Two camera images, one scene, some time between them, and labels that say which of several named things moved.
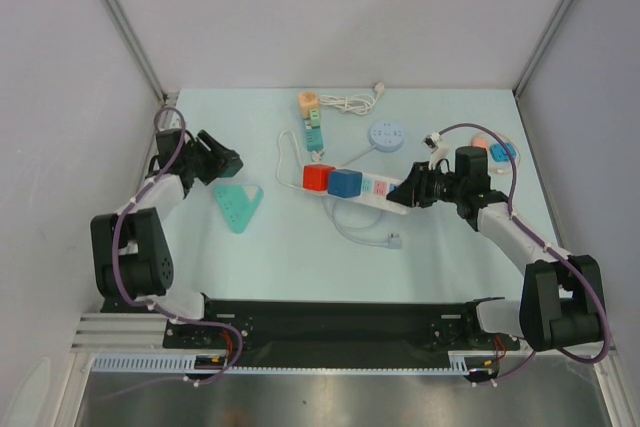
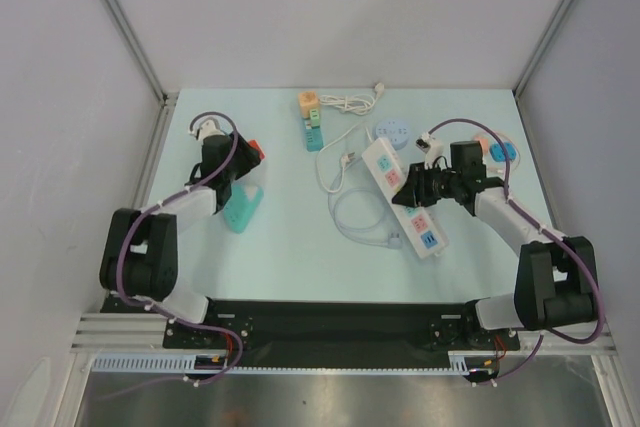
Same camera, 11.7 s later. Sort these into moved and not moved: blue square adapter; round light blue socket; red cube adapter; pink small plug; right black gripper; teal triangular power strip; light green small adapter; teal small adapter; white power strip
Moved: white power strip; round light blue socket; red cube adapter
Not moved: teal triangular power strip; teal small adapter; light green small adapter; pink small plug; blue square adapter; right black gripper
